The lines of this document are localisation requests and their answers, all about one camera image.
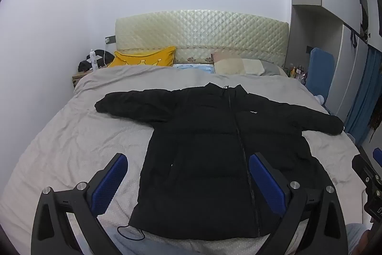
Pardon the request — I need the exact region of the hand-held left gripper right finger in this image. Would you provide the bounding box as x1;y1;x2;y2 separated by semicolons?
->
249;152;349;255

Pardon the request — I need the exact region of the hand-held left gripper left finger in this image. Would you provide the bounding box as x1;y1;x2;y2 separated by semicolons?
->
31;153;129;255

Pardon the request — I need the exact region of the black puffer jacket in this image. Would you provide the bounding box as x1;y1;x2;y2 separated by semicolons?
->
95;82;344;241

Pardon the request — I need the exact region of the person's leg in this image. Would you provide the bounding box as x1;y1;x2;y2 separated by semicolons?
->
346;223;372;255

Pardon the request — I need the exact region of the bed with grey sheet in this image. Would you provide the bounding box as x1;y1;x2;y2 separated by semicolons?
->
0;65;363;255

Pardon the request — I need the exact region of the blue curtain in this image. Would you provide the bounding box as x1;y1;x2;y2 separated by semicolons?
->
346;46;382;145

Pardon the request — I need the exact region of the wooden nightstand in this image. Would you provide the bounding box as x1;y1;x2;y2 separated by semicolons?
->
72;73;87;88

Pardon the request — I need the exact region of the group of small bottles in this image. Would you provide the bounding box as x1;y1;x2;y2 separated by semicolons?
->
288;64;308;82

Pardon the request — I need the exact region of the grey pillow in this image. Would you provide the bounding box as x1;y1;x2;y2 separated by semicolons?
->
260;59;287;76

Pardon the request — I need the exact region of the blue padded chair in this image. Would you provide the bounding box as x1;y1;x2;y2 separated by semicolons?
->
306;47;335;115

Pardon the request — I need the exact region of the black bag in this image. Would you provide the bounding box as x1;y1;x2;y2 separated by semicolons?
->
78;49;115;73

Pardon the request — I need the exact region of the beige pillow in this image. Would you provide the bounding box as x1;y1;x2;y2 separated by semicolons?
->
211;50;265;76

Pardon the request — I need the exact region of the yellow pillow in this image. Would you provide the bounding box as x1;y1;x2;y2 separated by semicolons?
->
106;46;177;68

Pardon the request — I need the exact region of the light blue bed sheet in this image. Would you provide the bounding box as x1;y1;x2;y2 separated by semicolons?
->
173;63;215;74

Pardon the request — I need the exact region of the cream quilted headboard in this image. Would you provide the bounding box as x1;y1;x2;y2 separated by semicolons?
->
115;10;289;69

